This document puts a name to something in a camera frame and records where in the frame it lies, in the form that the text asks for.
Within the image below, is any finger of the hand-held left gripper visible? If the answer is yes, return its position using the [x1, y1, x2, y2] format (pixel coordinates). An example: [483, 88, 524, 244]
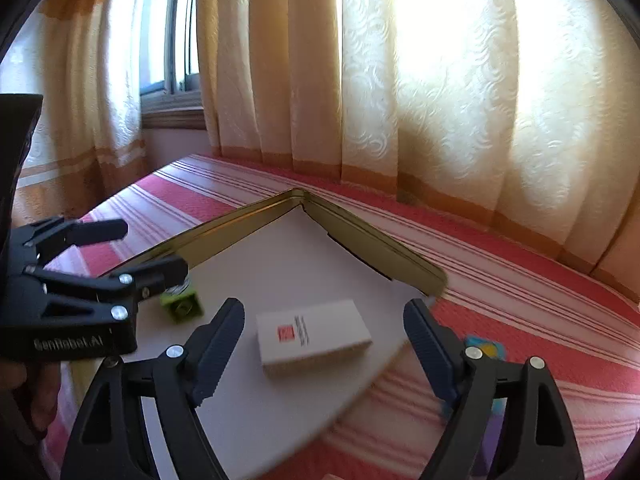
[12, 216, 129, 263]
[25, 255, 190, 332]

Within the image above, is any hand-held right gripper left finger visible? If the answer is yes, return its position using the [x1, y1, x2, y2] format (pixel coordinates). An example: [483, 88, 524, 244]
[60, 298, 246, 480]

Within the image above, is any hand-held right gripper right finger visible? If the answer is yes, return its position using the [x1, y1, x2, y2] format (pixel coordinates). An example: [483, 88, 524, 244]
[403, 298, 586, 480]

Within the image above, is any green soccer print cube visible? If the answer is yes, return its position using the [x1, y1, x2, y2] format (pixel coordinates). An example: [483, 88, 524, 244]
[159, 285, 205, 322]

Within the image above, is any white rectangular box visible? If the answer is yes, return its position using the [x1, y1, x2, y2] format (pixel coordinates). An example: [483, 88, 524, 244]
[256, 299, 373, 378]

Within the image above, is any purple square box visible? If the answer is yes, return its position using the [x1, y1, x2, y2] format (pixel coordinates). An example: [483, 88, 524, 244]
[472, 400, 508, 478]

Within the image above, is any gold metal tin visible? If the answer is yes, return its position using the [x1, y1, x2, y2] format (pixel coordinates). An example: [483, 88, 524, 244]
[70, 187, 448, 480]

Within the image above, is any person's left hand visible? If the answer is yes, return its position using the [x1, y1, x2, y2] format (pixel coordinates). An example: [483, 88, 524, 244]
[0, 357, 63, 446]

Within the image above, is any blue and yellow box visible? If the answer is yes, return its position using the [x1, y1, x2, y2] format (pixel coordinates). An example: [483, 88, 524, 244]
[462, 336, 508, 361]

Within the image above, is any cream and orange side curtain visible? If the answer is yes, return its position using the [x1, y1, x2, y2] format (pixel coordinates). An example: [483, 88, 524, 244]
[0, 0, 151, 226]

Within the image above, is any wooden window sill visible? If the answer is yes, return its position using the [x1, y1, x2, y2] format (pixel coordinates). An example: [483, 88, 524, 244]
[142, 105, 208, 132]

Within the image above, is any cream patterned curtain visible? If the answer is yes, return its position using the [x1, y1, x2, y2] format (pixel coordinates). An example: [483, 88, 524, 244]
[195, 0, 640, 306]

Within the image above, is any sliding window frame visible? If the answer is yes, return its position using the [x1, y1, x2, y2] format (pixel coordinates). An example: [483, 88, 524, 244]
[140, 0, 201, 96]

